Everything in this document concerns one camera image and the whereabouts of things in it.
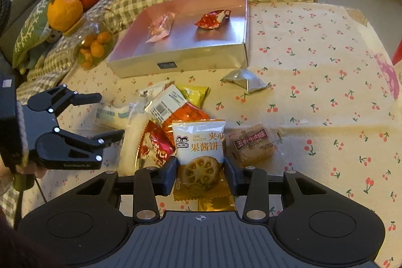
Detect black fan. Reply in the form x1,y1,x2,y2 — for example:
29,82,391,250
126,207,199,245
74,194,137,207
0,0,11,34

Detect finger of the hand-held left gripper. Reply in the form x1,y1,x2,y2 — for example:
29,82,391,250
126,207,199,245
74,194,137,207
58,129,125,162
41,84,103,114

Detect white biscuit packet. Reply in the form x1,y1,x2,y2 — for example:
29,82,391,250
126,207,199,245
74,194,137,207
172,119,236,212

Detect yellow snack packet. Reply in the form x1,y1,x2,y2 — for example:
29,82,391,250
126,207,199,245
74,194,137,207
174,84,210,108

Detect orange plush fruit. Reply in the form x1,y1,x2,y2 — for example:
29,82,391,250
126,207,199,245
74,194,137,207
47,0,84,33

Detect black cable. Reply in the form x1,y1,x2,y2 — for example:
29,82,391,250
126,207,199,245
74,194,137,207
35,177,47,203

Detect clear brown cake packet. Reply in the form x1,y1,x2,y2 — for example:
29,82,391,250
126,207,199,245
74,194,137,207
224,123,278,166

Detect long clear white packet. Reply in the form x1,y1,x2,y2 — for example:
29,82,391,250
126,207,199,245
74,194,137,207
118,101,151,174

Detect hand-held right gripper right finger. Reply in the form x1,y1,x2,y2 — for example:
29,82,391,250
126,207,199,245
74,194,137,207
221,156,330,221

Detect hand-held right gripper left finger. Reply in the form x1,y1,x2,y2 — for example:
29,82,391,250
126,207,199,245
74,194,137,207
74,156,179,223

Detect wooden jar lid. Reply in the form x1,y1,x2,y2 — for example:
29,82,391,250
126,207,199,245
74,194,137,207
63,17,86,36

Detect dark grey cushion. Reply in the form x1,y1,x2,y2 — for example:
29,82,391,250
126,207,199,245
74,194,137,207
0,0,63,52

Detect silver foil packet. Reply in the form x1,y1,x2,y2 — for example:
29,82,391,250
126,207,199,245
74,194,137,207
222,69,268,94

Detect red white snack packet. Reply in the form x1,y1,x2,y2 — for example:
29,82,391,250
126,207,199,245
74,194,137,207
136,120,176,168

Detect cherry print cloth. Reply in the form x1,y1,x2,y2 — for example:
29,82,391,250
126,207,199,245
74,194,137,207
19,3,402,268

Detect green white-patterned plush cushion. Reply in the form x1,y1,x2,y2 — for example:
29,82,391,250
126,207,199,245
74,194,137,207
13,0,79,69

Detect white green snack packet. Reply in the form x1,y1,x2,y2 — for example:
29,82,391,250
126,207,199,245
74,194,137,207
96,101,139,130

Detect silver cardboard box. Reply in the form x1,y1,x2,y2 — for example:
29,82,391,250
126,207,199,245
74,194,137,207
107,0,250,78

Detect person's left hand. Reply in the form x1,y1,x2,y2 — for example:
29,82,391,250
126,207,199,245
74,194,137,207
13,161,46,179

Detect pile of small oranges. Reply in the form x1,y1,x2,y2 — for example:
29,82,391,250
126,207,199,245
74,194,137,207
78,31,114,69

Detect white barcode snack packet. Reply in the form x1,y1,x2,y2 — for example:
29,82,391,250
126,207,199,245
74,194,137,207
145,84,189,124

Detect orange-red snack packet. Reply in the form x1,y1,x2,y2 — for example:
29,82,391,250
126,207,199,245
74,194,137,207
157,100,210,137

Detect pink candy packet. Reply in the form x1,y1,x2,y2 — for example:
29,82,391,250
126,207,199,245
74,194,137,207
146,11,176,43

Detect red foil candy packet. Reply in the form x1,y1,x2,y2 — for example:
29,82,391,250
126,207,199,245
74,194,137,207
193,9,231,30

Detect glass jar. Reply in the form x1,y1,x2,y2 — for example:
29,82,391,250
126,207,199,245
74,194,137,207
75,20,115,69

